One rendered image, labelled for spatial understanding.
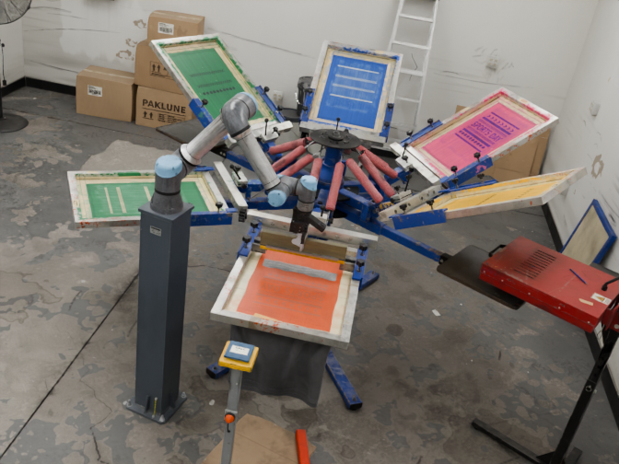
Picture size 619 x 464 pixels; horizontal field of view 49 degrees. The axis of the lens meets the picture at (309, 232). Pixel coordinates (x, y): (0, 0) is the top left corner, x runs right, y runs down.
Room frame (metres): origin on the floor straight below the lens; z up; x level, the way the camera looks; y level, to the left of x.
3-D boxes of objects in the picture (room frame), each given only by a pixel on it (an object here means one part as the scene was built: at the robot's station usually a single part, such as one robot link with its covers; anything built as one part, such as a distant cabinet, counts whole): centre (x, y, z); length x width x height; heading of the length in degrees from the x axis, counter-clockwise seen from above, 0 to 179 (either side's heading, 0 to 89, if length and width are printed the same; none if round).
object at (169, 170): (2.72, 0.66, 1.37); 0.13 x 0.12 x 0.14; 170
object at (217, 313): (2.62, 0.03, 0.97); 0.79 x 0.58 x 0.04; 175
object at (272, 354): (2.33, 0.05, 0.74); 0.45 x 0.03 x 0.43; 85
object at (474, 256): (3.29, -0.61, 0.91); 1.34 x 0.40 x 0.08; 55
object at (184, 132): (4.05, 0.49, 0.91); 1.34 x 0.40 x 0.08; 55
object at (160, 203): (2.71, 0.66, 1.25); 0.15 x 0.15 x 0.10
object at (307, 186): (2.74, 0.04, 1.39); 0.09 x 0.08 x 0.11; 80
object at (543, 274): (2.87, -1.23, 1.06); 0.61 x 0.46 x 0.12; 55
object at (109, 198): (3.28, 0.76, 1.05); 1.08 x 0.61 x 0.23; 115
